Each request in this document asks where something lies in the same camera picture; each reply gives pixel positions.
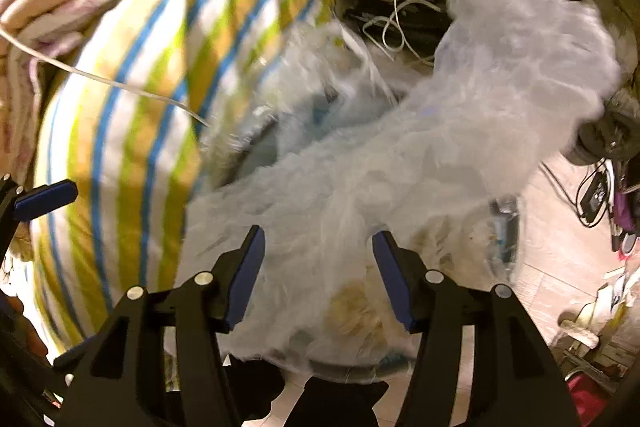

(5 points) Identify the white charging cable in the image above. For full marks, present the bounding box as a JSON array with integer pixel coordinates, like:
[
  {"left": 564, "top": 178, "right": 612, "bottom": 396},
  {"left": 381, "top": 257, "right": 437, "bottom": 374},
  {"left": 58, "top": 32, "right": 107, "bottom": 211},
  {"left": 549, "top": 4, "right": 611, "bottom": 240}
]
[{"left": 0, "top": 26, "right": 212, "bottom": 128}]

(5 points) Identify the striped yellow blue bedding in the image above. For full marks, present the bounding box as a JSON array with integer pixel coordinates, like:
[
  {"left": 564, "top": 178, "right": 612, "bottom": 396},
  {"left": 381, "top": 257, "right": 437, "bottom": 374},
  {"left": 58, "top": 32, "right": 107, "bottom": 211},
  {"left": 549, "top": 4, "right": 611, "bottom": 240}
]
[{"left": 32, "top": 0, "right": 334, "bottom": 351}]

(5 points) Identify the large clear trash bag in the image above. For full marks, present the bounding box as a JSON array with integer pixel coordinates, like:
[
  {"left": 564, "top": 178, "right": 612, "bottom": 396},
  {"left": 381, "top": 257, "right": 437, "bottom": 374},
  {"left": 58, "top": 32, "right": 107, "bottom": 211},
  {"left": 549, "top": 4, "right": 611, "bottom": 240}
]
[{"left": 178, "top": 0, "right": 620, "bottom": 366}]

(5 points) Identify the pink plush pillow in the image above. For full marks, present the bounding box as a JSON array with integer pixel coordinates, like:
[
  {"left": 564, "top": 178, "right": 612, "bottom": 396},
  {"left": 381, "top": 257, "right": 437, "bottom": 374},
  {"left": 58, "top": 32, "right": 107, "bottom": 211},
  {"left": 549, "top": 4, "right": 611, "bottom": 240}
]
[{"left": 1, "top": 0, "right": 115, "bottom": 182}]

